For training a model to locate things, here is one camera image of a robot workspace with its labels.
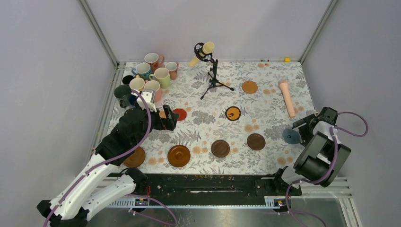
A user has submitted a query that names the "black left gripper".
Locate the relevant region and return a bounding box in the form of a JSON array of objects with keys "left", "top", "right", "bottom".
[{"left": 133, "top": 100, "right": 179, "bottom": 146}]

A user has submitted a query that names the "blue round coaster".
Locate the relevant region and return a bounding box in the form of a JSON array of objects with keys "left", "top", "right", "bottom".
[{"left": 282, "top": 129, "right": 301, "bottom": 145}]

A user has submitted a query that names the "red round coaster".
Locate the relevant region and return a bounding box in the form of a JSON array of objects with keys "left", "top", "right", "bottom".
[{"left": 173, "top": 108, "right": 187, "bottom": 121}]

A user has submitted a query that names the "light wooden round coaster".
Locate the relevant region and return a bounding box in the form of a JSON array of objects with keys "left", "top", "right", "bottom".
[{"left": 242, "top": 80, "right": 258, "bottom": 94}]

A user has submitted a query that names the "orange black face coaster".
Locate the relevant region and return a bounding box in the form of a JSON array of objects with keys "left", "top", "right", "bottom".
[{"left": 225, "top": 106, "right": 241, "bottom": 121}]

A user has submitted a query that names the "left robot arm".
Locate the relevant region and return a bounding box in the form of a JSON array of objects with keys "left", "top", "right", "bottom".
[{"left": 37, "top": 105, "right": 179, "bottom": 227}]

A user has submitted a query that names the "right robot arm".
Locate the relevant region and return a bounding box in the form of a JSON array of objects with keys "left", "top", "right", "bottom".
[{"left": 269, "top": 107, "right": 351, "bottom": 195}]

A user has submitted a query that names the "brown wooden left coaster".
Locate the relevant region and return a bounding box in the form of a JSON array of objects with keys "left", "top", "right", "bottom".
[{"left": 123, "top": 147, "right": 146, "bottom": 168}]

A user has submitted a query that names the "dark brown right coaster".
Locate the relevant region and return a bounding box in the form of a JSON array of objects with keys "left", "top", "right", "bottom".
[{"left": 247, "top": 133, "right": 266, "bottom": 151}]

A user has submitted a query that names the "dark brown coaster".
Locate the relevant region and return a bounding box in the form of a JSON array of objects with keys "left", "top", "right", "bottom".
[
  {"left": 211, "top": 140, "right": 230, "bottom": 158},
  {"left": 247, "top": 133, "right": 266, "bottom": 151}
]

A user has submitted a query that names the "dark brown middle coaster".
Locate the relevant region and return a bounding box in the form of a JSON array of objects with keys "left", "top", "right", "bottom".
[{"left": 211, "top": 140, "right": 230, "bottom": 158}]

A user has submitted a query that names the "dark blue mug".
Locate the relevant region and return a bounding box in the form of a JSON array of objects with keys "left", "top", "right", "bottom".
[{"left": 129, "top": 94, "right": 139, "bottom": 108}]

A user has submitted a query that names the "brown wooden knob lid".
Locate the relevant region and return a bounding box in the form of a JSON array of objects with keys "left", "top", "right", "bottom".
[{"left": 167, "top": 145, "right": 191, "bottom": 167}]

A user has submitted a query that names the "yellow mug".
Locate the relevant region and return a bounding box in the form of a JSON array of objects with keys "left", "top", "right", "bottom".
[{"left": 129, "top": 77, "right": 146, "bottom": 91}]

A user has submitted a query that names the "dark green mug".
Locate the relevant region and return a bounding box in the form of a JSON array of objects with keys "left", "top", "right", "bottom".
[{"left": 113, "top": 85, "right": 131, "bottom": 108}]

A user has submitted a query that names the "pink cylindrical roller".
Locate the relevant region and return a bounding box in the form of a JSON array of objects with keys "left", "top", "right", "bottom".
[{"left": 279, "top": 79, "right": 296, "bottom": 118}]

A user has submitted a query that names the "light green mug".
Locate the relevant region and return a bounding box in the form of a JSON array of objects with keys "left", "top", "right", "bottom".
[{"left": 149, "top": 68, "right": 171, "bottom": 89}]

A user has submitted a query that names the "black mug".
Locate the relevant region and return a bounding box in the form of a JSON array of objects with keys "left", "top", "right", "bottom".
[{"left": 122, "top": 75, "right": 134, "bottom": 85}]

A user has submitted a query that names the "blue patterned mug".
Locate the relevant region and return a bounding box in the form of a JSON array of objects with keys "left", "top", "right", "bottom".
[{"left": 131, "top": 62, "right": 153, "bottom": 80}]

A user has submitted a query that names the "small pink mug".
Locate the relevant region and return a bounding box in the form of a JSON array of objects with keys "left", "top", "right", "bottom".
[{"left": 165, "top": 62, "right": 179, "bottom": 80}]

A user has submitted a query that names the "floral table mat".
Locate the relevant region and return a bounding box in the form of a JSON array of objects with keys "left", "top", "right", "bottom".
[{"left": 105, "top": 61, "right": 330, "bottom": 176}]

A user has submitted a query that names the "black microphone tripod stand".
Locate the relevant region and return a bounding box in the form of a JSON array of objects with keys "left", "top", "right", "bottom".
[{"left": 200, "top": 58, "right": 235, "bottom": 100}]

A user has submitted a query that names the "cream microphone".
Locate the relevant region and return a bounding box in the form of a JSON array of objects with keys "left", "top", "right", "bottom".
[{"left": 189, "top": 42, "right": 215, "bottom": 68}]

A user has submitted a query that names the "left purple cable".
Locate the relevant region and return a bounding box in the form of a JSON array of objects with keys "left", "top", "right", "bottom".
[{"left": 42, "top": 89, "right": 153, "bottom": 227}]

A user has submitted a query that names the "salmon mug with handle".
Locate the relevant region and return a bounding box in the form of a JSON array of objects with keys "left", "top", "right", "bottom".
[{"left": 144, "top": 53, "right": 165, "bottom": 72}]

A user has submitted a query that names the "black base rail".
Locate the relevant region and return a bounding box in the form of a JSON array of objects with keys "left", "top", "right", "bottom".
[{"left": 119, "top": 168, "right": 288, "bottom": 206}]

